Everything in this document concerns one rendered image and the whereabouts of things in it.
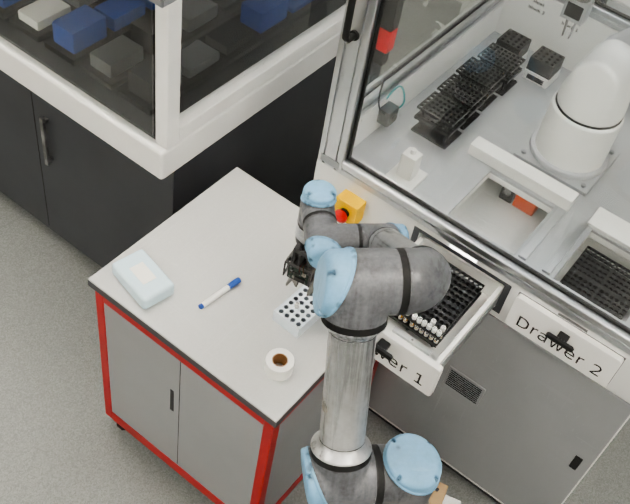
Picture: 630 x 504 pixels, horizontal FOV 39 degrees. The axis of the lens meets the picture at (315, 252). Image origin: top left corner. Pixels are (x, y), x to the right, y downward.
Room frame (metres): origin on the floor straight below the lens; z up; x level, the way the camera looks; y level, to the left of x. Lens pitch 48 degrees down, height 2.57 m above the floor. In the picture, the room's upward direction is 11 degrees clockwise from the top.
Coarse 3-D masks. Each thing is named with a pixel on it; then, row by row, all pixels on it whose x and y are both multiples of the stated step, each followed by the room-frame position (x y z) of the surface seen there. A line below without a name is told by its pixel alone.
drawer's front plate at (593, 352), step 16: (528, 304) 1.43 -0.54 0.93; (512, 320) 1.44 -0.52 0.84; (528, 320) 1.42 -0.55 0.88; (544, 320) 1.40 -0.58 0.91; (560, 320) 1.40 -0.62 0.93; (528, 336) 1.41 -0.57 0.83; (544, 336) 1.39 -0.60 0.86; (576, 336) 1.36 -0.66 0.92; (560, 352) 1.37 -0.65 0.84; (576, 352) 1.35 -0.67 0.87; (592, 352) 1.34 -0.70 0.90; (608, 352) 1.33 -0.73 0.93; (576, 368) 1.34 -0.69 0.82; (592, 368) 1.33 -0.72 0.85; (608, 368) 1.31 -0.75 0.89
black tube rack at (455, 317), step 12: (456, 276) 1.49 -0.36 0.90; (468, 276) 1.50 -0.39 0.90; (456, 288) 1.46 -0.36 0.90; (468, 288) 1.46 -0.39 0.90; (480, 288) 1.47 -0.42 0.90; (444, 300) 1.41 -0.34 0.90; (456, 300) 1.42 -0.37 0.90; (468, 300) 1.42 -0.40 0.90; (432, 312) 1.36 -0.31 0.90; (444, 312) 1.37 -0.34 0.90; (456, 312) 1.39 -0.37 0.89; (408, 324) 1.34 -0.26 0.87; (444, 324) 1.34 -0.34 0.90; (420, 336) 1.31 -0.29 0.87; (444, 336) 1.32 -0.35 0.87
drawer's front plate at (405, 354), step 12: (384, 336) 1.25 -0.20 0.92; (396, 336) 1.25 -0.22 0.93; (396, 348) 1.23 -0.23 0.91; (408, 348) 1.22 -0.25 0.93; (384, 360) 1.24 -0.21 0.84; (396, 360) 1.23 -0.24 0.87; (408, 360) 1.21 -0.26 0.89; (420, 360) 1.20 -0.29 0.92; (432, 360) 1.20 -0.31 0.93; (396, 372) 1.22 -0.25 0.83; (408, 372) 1.21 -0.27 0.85; (420, 372) 1.20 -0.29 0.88; (432, 372) 1.18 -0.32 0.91; (432, 384) 1.18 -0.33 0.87
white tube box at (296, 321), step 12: (300, 288) 1.44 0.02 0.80; (288, 300) 1.40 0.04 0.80; (300, 300) 1.40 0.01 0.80; (312, 300) 1.41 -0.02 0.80; (276, 312) 1.35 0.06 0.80; (288, 312) 1.36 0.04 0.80; (300, 312) 1.37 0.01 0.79; (312, 312) 1.38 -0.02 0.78; (288, 324) 1.33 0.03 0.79; (300, 324) 1.33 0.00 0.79; (312, 324) 1.36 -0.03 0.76
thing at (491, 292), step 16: (432, 240) 1.61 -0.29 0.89; (448, 256) 1.57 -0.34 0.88; (480, 272) 1.53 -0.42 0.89; (496, 288) 1.50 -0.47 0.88; (480, 304) 1.47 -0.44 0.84; (464, 320) 1.41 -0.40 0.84; (480, 320) 1.40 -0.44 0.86; (416, 336) 1.33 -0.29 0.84; (448, 336) 1.35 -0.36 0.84; (464, 336) 1.33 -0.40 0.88; (432, 352) 1.29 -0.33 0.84; (448, 352) 1.26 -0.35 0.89
